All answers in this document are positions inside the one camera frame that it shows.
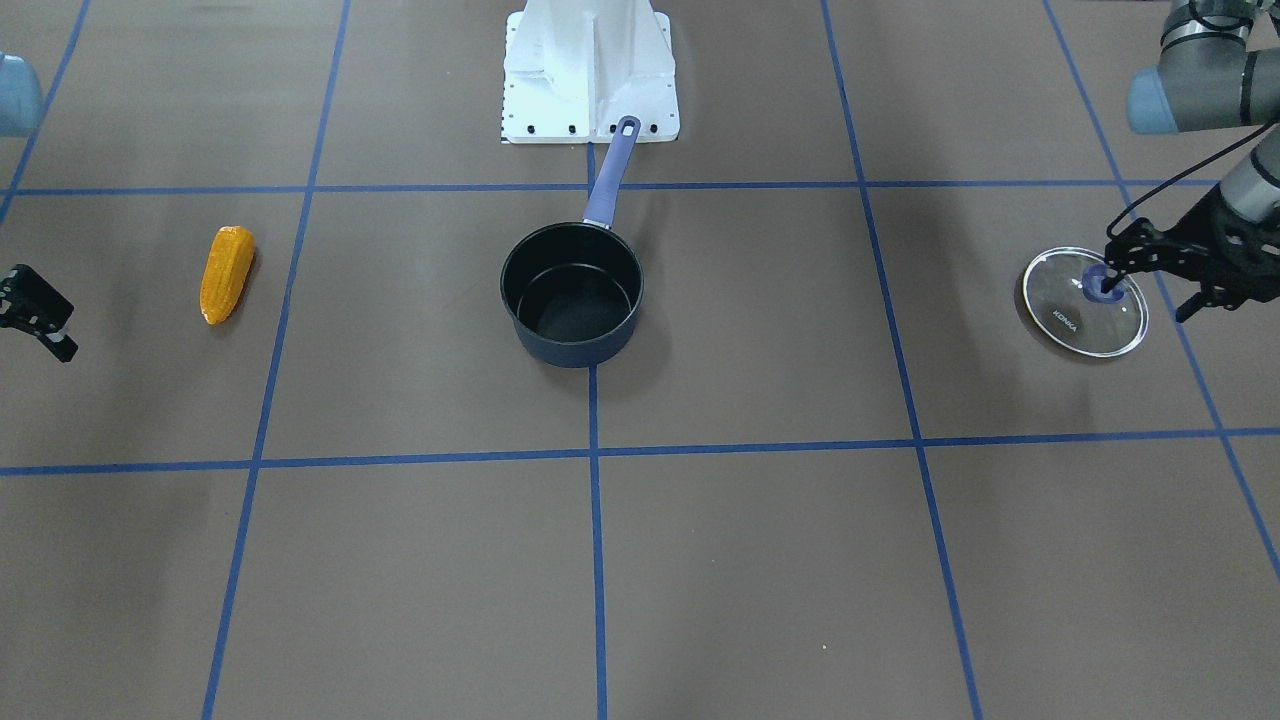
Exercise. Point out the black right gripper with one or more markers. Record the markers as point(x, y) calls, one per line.
point(30, 308)

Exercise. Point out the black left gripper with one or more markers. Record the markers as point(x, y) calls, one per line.
point(1212, 243)

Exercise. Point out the glass pot lid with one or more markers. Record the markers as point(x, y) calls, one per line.
point(1062, 291)

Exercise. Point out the yellow corn cob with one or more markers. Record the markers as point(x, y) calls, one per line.
point(228, 264)

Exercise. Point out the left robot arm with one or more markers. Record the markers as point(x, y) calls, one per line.
point(1208, 78)

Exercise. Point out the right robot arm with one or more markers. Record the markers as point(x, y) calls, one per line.
point(22, 109)

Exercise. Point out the dark blue saucepan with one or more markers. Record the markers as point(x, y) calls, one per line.
point(573, 290)

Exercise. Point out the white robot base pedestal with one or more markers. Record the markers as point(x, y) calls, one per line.
point(572, 69)

